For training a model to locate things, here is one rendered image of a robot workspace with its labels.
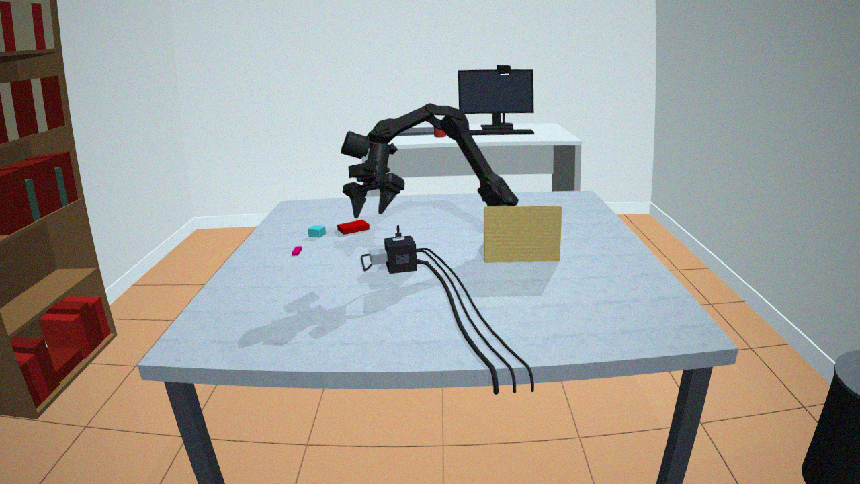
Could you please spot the teal cube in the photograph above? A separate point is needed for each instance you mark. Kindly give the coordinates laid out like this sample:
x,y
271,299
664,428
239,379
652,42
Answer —
x,y
317,231

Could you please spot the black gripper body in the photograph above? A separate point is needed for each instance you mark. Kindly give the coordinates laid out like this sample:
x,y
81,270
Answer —
x,y
372,184

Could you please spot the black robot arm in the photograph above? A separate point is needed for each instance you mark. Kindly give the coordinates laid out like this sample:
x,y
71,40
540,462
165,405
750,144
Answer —
x,y
493,189

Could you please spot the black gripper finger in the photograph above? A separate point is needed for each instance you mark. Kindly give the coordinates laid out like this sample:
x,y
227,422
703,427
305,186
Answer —
x,y
387,194
357,203

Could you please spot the red rectangular block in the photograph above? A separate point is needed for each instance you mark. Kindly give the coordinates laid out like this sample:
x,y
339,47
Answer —
x,y
353,226

